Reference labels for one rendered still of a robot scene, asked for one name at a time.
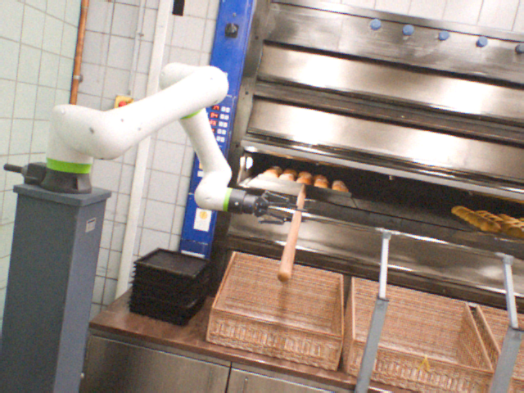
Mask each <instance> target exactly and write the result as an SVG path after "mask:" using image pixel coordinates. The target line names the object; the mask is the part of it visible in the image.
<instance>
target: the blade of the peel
mask: <svg viewBox="0 0 524 393"><path fill-rule="evenodd" d="M258 178H259V179H263V180H268V181H271V182H275V183H282V184H286V185H291V186H294V187H301V184H302V183H299V182H297V181H291V180H287V179H283V178H271V177H268V176H264V175H262V174H259V177H258ZM307 186H308V187H307V189H310V190H315V191H318V192H326V193H330V194H334V195H338V196H343V197H349V198H350V197H351V192H343V191H339V190H335V189H331V188H326V187H319V186H315V185H311V184H308V185H307Z"/></svg>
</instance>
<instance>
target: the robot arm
mask: <svg viewBox="0 0 524 393"><path fill-rule="evenodd" d="M159 85H160V88H161V90H162V91H161V92H159V93H156V94H154V95H152V96H150V97H147V98H143V99H141V100H138V101H136V102H133V103H131V104H128V105H126V106H122V107H119V108H116V109H113V110H110V111H105V112H103V111H96V110H94V109H89V108H86V107H82V106H76V105H59V106H55V107H54V108H53V109H52V113H51V119H50V126H49V133H48V140H47V152H46V160H47V163H44V162H34V163H29V164H28V165H24V166H23V167H21V166H18V165H10V164H5V165H4V167H3V168H4V170H8V171H12V172H17V173H21V175H22V177H24V180H23V183H27V184H34V185H38V186H39V187H40V188H42V189H45V190H48V191H52V192H60V193H66V194H89V193H91V192H92V191H93V187H92V184H91V182H90V177H89V174H90V169H91V167H92V164H93V157H94V158H97V159H99V160H114V159H116V158H118V157H120V156H122V155H123V154H124V153H125V152H126V151H128V150H130V149H131V148H133V147H134V146H136V145H137V144H139V143H140V142H141V141H142V140H143V139H144V138H146V137H148V136H149V135H151V134H153V133H154V132H155V131H157V130H159V129H161V128H164V127H166V126H167V125H169V124H171V123H173V122H174V121H176V120H177V121H178V122H179V123H180V125H181V127H182V128H183V129H184V131H185V133H186V134H187V136H188V138H189V139H190V141H191V143H192V145H193V147H194V149H195V151H196V154H197V157H198V160H199V161H200V164H201V167H202V170H203V173H204V175H203V178H202V180H201V181H200V183H199V185H198V188H197V190H196V192H195V200H196V203H197V204H198V206H199V207H201V208H202V209H204V210H222V211H225V212H229V213H234V214H238V215H242V214H243V211H244V214H248V215H254V216H255V217H256V218H258V220H259V223H258V224H280V225H284V224H285V223H286V222H290V223H292V220H293V217H292V216H287V217H284V216H281V215H278V214H275V213H273V212H271V211H269V207H270V206H284V207H289V210H296V211H300V212H305V213H307V210H305V209H301V208H297V207H298V205H294V204H291V203H290V201H289V199H287V198H285V197H282V196H277V195H274V194H272V193H269V191H267V190H266V191H265V192H264V194H263V196H252V195H248V194H246V192H245V191H241V190H237V189H232V188H228V187H227V185H228V182H229V180H230V178H231V170H230V168H229V166H228V164H227V162H226V160H225V159H224V157H223V155H222V152H221V150H220V149H219V146H218V144H217V142H216V140H215V136H214V134H213V132H212V130H211V127H210V123H209V120H208V117H207V114H206V109H205V108H206V107H208V106H212V105H217V104H219V103H220V102H221V101H222V100H223V99H224V98H225V96H226V94H227V91H228V81H227V78H226V77H225V76H224V74H223V73H222V72H221V71H220V70H219V69H217V68H215V67H213V66H202V67H196V66H189V65H184V64H181V63H170V64H168V65H166V66H165V67H164V68H163V70H162V71H161V72H160V75H159ZM265 197H271V198H273V199H276V200H279V201H285V202H286V203H285V202H271V201H267V200H266V199H265ZM263 215H269V216H272V217H274V218H276V219H280V220H282V221H276V220H269V219H263V218H260V217H261V216H263Z"/></svg>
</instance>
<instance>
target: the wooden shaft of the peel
mask: <svg viewBox="0 0 524 393"><path fill-rule="evenodd" d="M306 188H307V186H306V185H305V184H303V185H302V186H301V189H300V194H299V196H298V200H297V203H296V204H297V205H298V207H297V208H301V209H303V205H304V200H305V193H306ZM301 215H302V212H300V211H296V210H294V214H293V220H292V223H291V227H290V231H289V233H288V237H287V242H286V245H285V247H284V251H283V253H282V259H281V262H280V265H279V268H278V273H277V278H278V280H279V281H280V282H287V281H289V280H290V278H291V272H292V267H293V263H294V254H295V249H296V241H297V237H298V232H299V227H300V219H301Z"/></svg>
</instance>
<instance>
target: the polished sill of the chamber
mask: <svg viewBox="0 0 524 393"><path fill-rule="evenodd" d="M236 189H237V190H241V191H245V192H246V194H248V195H252V196H257V197H259V196H263V194H264V192H265V191H266V189H262V188H257V187H251V186H247V185H243V184H238V185H237V187H236ZM267 191H269V193H272V194H274V195H277V196H280V197H285V198H287V199H289V201H290V203H291V204H294V205H296V203H297V200H298V196H293V195H290V194H286V193H281V192H274V191H270V190H267ZM265 199H266V200H270V201H279V200H276V199H273V198H271V197H265ZM280 202H285V201H280ZM285 203H286V202H285ZM303 206H304V207H308V208H312V209H316V210H322V211H327V212H331V213H335V214H339V215H346V216H350V217H354V218H358V219H366V220H370V221H373V222H378V223H381V224H389V225H393V226H397V227H402V228H411V229H416V230H420V231H424V232H429V233H435V234H440V235H444V236H448V237H455V238H459V239H463V240H467V241H471V242H479V243H483V244H487V245H492V246H498V247H503V248H507V249H511V250H515V251H522V252H524V242H522V241H518V240H513V239H509V238H505V237H498V236H494V235H490V234H485V233H478V232H469V231H465V230H461V229H456V228H451V227H446V226H442V225H438V224H430V223H426V222H422V221H417V220H414V219H407V218H403V217H399V216H394V215H387V214H383V213H378V212H374V211H371V210H364V209H360V208H355V207H351V206H344V205H340V204H336V203H332V202H328V201H317V200H313V199H309V198H305V200H304V205H303Z"/></svg>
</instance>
